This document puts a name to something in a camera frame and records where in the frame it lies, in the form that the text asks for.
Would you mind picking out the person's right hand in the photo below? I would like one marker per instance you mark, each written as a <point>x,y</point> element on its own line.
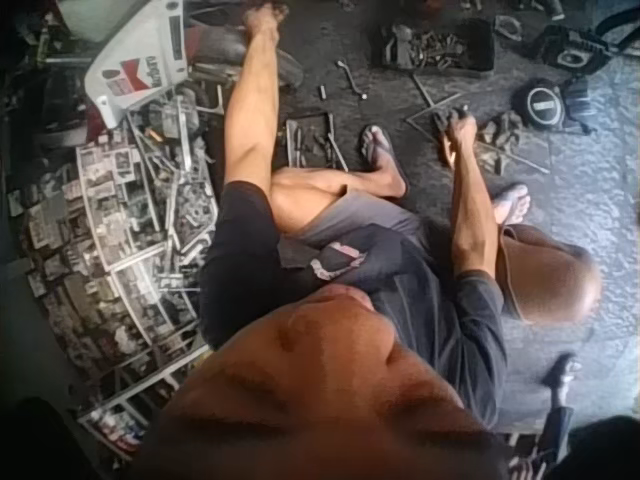
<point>460,127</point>

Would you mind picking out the person's left hand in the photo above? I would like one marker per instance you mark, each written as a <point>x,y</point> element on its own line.
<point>264,22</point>

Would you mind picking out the long metal T-wrench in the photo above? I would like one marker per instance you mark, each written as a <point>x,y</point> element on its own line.
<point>430,97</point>

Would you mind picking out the dirty grey rag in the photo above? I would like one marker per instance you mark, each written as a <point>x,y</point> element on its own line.
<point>500,129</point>

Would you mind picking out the dark red motorcycle body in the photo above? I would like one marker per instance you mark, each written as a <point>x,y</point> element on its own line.
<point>220,47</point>

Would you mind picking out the black tray of metal parts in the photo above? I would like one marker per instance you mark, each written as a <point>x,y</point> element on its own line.
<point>435,47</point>

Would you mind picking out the thin metal rod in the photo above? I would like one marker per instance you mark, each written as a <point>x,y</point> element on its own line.
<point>525,161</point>

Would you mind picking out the round black engine cover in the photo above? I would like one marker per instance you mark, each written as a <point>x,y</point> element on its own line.
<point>542,104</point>

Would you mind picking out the bent metal wrench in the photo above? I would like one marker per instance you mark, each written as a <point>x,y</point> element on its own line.
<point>350,75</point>

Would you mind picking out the thin metal gasket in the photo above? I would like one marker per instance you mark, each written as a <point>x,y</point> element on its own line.
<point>509,26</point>

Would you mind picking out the white motorcycle fairing panel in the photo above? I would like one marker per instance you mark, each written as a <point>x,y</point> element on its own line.
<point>140,55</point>

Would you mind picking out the grey engine part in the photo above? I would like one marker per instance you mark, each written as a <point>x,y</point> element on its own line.
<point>579,100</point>

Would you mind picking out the black ribbed engine housing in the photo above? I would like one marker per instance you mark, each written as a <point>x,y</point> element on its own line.
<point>570,46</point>

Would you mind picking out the rack of small bottles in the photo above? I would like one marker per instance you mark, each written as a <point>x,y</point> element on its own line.
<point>116,426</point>

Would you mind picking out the black frame with hand tools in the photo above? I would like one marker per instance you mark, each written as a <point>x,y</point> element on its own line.
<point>310,145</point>

